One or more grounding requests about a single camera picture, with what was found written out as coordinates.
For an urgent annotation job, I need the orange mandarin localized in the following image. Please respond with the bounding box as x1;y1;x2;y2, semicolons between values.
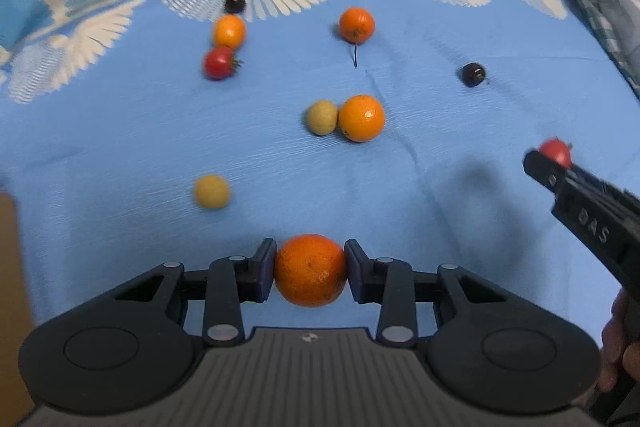
338;94;385;143

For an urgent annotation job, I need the yellow-green longan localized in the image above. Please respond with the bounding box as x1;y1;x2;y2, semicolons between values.
193;174;231;209
305;100;338;136

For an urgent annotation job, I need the large orange fruit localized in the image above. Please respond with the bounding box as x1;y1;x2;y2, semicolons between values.
274;234;347;308

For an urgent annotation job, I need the small yellow-orange tomato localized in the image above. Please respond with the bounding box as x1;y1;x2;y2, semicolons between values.
213;14;246;50

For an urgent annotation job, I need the orange with stem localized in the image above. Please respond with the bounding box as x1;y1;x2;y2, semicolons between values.
338;6;376;67

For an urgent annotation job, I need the red cherry tomato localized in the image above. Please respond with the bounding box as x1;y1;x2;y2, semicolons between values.
538;138;573;169
203;46;242;80

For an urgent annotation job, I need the blue patterned bed sheet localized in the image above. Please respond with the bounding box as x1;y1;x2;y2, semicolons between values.
1;0;639;335

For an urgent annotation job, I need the person right hand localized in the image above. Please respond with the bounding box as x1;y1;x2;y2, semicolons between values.
597;289;640;392

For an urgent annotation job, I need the brown cardboard box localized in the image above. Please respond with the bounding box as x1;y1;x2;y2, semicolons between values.
0;193;34;426

